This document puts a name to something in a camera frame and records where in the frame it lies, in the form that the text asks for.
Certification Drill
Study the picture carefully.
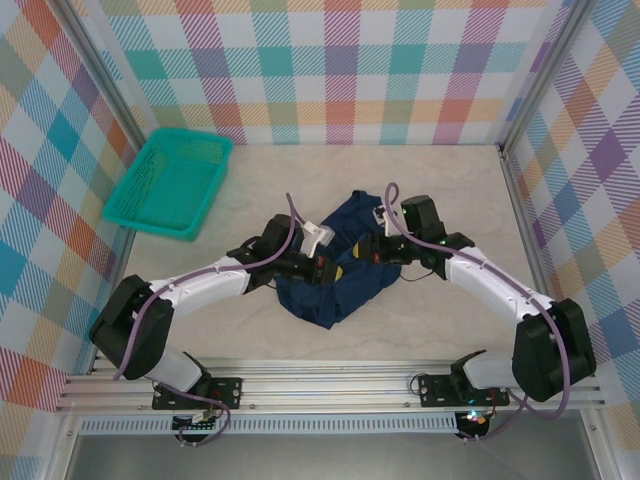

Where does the dark blue t-shirt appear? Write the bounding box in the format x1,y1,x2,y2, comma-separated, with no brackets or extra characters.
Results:
273,189,404,330

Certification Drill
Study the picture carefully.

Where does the teal plastic mesh basket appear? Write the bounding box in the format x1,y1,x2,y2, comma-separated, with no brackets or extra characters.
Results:
103,127,235,243

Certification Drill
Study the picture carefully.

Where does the small board with lit LEDs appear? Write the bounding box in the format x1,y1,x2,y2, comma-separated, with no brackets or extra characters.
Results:
457,408,490,429

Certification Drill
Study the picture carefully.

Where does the small board with green terminals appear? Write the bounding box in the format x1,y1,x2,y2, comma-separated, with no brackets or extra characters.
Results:
172,410,221,432

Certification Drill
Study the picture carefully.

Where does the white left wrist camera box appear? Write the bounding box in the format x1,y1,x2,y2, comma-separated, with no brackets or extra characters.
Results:
299,222,335,259

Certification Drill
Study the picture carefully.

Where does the aluminium floor rail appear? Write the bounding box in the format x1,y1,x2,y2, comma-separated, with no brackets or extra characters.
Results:
499,144,557,307
89,229,136,374

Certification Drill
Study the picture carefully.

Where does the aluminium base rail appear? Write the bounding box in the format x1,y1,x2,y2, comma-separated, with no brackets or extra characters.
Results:
54,357,604,415

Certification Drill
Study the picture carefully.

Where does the white slotted cable duct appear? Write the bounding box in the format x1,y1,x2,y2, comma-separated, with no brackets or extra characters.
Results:
79,413,459,435

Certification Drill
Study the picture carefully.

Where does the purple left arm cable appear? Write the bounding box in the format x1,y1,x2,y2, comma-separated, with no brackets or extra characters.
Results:
113,192,307,448

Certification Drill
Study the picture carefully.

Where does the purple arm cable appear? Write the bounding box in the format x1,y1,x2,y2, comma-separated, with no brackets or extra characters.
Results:
113,192,307,448
382,183,573,445

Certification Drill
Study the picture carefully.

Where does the aluminium frame post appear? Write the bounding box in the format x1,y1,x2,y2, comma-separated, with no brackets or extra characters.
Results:
497,0,599,151
582,407,619,480
48,414,84,480
62,0,149,151

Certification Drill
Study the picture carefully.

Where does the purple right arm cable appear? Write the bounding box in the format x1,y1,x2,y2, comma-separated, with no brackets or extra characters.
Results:
382,183,573,445

